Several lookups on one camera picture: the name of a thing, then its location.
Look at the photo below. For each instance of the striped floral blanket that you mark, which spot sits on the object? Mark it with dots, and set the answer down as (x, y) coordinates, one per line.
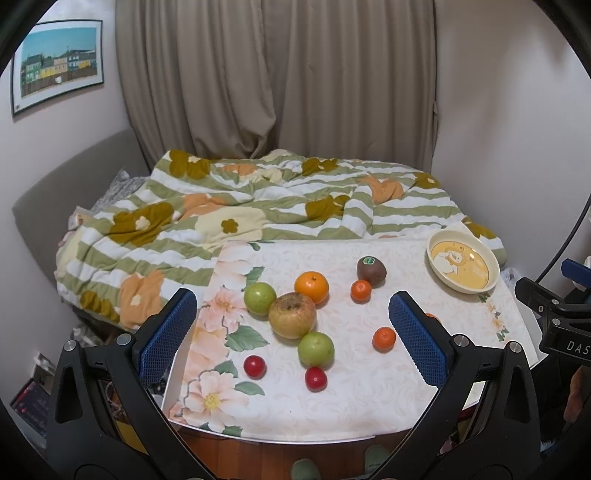
(148, 237)

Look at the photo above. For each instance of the person's hand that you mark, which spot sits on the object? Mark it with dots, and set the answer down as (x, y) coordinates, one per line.
(575, 400)

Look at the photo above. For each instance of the framed houses picture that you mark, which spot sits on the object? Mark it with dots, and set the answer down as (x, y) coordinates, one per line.
(56, 58)

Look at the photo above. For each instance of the red cherry tomato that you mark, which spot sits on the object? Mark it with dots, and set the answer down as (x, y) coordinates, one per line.
(315, 379)
(254, 366)

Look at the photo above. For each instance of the floral white tablecloth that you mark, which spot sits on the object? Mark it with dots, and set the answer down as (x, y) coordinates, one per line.
(369, 393)

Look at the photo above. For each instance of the green apple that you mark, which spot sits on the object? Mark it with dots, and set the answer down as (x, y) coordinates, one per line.
(316, 350)
(258, 297)

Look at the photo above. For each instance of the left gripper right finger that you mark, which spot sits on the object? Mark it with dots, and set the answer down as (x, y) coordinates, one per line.
(483, 422)

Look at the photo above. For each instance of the large russet apple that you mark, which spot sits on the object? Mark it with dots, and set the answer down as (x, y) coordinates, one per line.
(292, 315)

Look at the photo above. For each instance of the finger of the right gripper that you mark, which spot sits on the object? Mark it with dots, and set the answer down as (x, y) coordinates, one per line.
(575, 271)
(538, 299)

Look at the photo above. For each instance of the cream cartoon plate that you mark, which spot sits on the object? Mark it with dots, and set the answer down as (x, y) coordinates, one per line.
(462, 262)

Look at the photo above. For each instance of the brown kiwi with sticker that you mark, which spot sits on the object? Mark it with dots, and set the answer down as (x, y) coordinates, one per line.
(371, 269)

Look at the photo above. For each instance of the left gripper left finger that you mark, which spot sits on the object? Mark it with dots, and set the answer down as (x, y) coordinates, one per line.
(82, 438)

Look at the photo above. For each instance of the beige curtain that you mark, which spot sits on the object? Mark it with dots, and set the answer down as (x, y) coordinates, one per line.
(237, 79)

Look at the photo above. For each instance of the grey sofa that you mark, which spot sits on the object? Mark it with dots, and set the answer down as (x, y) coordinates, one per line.
(41, 213)

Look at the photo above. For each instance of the small mandarin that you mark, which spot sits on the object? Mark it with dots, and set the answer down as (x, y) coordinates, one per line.
(361, 291)
(384, 339)

